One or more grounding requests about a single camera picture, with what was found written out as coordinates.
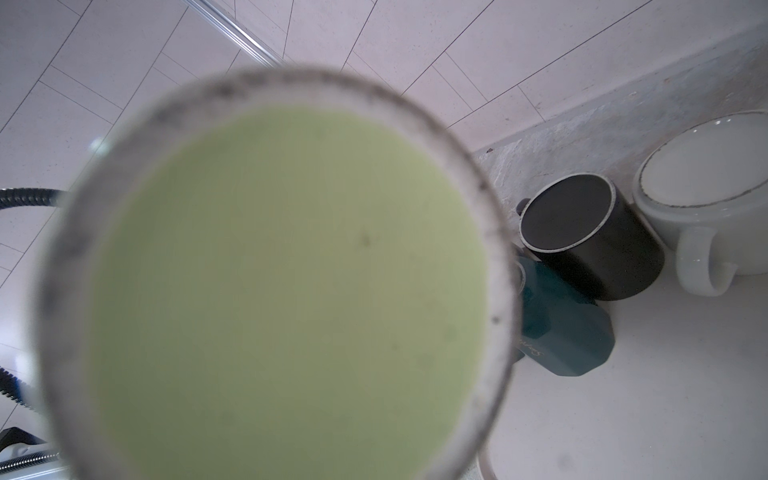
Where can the light green mug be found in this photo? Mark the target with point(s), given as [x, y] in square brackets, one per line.
[279, 273]

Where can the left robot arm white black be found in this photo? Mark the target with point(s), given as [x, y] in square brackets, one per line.
[26, 456]

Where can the black mug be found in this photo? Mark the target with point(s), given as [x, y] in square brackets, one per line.
[584, 229]

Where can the dark green mug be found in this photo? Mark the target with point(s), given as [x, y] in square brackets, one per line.
[563, 330]

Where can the white mug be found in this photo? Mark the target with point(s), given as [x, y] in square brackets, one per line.
[704, 193]

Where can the beige rectangular tray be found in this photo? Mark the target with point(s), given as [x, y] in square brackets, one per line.
[682, 396]

